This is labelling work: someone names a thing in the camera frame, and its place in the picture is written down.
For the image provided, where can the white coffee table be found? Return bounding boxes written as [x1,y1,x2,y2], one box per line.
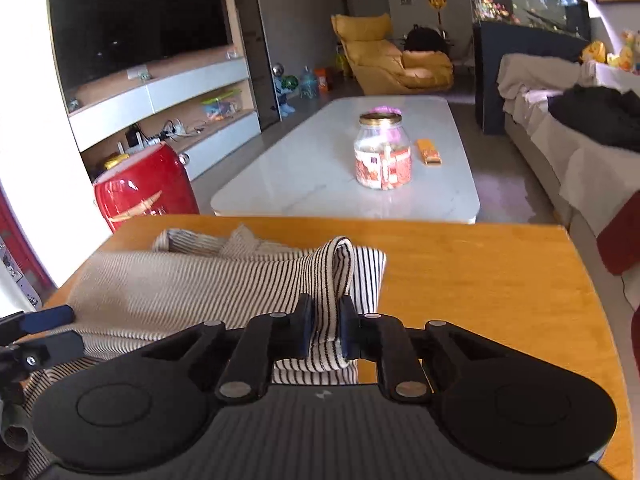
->
[210,96,481,225]

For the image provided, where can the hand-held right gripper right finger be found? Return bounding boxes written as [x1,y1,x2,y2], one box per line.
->
[340,296,501,403]

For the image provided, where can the yellow armchair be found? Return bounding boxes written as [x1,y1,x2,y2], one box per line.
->
[331,12,454,96]

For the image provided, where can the black flat television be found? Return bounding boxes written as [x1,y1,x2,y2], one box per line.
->
[47,0,233,92]

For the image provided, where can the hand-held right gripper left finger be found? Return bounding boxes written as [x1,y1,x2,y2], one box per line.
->
[145,294,315,404]

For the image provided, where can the dark fish tank cabinet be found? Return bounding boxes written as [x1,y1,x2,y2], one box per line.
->
[472,21,591,136]

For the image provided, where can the black white striped pants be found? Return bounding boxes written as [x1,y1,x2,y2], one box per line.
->
[22,224,388,478]

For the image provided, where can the beige blanket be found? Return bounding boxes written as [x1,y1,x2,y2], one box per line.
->
[497,52,596,116]

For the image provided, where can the glass fish tank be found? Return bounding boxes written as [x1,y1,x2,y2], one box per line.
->
[472,0,591,41]

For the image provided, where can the doll plush toy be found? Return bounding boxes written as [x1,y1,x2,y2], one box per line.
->
[607,30,640,73]

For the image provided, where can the orange packet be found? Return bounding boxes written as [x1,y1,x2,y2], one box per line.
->
[416,138,444,167]

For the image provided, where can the black jacket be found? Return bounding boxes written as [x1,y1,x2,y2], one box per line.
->
[547,84,640,153]

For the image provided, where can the yellow duck plush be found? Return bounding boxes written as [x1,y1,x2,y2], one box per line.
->
[580,41,607,65]

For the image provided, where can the red drum stool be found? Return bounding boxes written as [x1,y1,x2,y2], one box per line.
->
[92,142,201,233]

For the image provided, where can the red fuzzy jacket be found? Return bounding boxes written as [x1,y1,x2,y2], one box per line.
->
[597,192,640,276]

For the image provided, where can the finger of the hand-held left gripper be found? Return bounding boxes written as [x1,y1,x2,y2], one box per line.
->
[0,305,76,346]
[15,331,85,370]

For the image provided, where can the glass jar with red label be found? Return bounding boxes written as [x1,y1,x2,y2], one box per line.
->
[353,112,413,191]

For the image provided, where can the wood and grey wall cabinet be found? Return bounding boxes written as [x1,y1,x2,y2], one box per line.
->
[47,0,281,181]

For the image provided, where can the blue water bottle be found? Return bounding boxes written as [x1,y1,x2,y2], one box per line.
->
[299,66,320,98]

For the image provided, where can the grey sofa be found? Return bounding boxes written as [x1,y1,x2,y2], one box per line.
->
[497,52,640,281]

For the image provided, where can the clear box with green lid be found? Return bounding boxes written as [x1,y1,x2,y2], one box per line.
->
[201,89,242,122]

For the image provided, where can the black chair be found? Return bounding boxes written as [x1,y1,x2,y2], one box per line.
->
[404,27,451,55]

